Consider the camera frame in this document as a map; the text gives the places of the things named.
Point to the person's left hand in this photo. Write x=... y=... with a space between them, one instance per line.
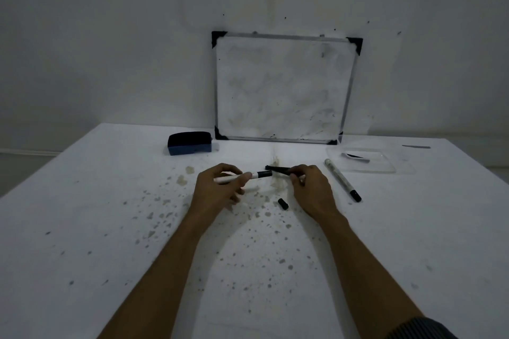
x=210 y=191

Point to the person's right hand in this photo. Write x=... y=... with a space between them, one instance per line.
x=314 y=191

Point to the person's right thumb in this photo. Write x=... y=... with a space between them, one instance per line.
x=296 y=180

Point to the person's left thumb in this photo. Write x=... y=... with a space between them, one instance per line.
x=241 y=179

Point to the white whiteboard marker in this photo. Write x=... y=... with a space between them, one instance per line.
x=260 y=175
x=341 y=178

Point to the person's left forearm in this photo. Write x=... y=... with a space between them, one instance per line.
x=167 y=271

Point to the person's right forearm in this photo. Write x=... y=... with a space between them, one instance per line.
x=358 y=271

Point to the small black marker end plug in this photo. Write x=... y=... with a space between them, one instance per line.
x=283 y=204

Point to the blue and black board eraser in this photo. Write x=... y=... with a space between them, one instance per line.
x=189 y=143

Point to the clear plastic tray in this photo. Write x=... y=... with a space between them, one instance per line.
x=377 y=160

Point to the dark striped sleeve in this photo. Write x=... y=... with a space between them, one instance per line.
x=425 y=329

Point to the whiteboard with metal frame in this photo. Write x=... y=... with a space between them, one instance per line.
x=284 y=88

